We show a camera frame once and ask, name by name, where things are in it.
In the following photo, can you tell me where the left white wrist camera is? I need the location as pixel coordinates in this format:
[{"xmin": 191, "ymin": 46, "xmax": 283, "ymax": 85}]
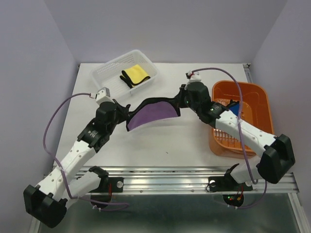
[{"xmin": 95, "ymin": 87, "xmax": 113, "ymax": 105}]

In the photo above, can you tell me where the blue towel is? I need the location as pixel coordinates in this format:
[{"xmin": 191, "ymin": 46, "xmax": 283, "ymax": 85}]
[{"xmin": 227, "ymin": 101, "xmax": 240, "ymax": 116}]

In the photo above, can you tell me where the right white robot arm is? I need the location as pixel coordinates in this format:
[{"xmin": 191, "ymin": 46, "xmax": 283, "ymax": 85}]
[{"xmin": 180, "ymin": 82, "xmax": 295, "ymax": 189}]

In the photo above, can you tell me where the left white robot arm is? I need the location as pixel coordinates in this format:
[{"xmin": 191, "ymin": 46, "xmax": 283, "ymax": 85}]
[{"xmin": 23, "ymin": 100, "xmax": 128, "ymax": 228}]

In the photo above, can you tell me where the white plastic basket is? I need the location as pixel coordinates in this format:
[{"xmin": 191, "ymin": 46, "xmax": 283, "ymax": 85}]
[{"xmin": 90, "ymin": 50, "xmax": 159, "ymax": 101}]

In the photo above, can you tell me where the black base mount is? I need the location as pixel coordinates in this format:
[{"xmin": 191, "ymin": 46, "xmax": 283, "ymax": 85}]
[
  {"xmin": 86, "ymin": 166, "xmax": 128, "ymax": 211},
  {"xmin": 206, "ymin": 164, "xmax": 253, "ymax": 208}
]

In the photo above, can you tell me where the yellow black-edged towel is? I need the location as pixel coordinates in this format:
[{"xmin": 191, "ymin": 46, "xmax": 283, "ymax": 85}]
[{"xmin": 120, "ymin": 65, "xmax": 151, "ymax": 88}]

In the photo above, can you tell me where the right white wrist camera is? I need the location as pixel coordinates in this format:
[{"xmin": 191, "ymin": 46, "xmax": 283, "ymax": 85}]
[{"xmin": 186, "ymin": 71, "xmax": 201, "ymax": 83}]

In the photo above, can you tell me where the orange plastic tub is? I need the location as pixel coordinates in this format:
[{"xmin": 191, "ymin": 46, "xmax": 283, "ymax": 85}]
[{"xmin": 209, "ymin": 81, "xmax": 275, "ymax": 159}]

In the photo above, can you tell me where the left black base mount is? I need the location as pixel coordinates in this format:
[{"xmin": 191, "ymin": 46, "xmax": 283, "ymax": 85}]
[{"xmin": 86, "ymin": 166, "xmax": 128, "ymax": 211}]

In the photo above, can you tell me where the aluminium mounting rail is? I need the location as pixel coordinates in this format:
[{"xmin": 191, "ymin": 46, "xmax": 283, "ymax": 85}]
[{"xmin": 101, "ymin": 166, "xmax": 299, "ymax": 196}]

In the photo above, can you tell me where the purple black-edged towel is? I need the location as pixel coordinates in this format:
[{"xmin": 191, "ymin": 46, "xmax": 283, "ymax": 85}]
[{"xmin": 126, "ymin": 97, "xmax": 181, "ymax": 132}]

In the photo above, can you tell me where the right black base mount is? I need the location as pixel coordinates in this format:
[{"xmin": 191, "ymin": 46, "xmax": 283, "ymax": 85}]
[{"xmin": 206, "ymin": 164, "xmax": 253, "ymax": 208}]

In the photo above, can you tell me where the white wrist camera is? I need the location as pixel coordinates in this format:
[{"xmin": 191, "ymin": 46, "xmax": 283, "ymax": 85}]
[
  {"xmin": 186, "ymin": 71, "xmax": 201, "ymax": 83},
  {"xmin": 95, "ymin": 87, "xmax": 113, "ymax": 105}
]

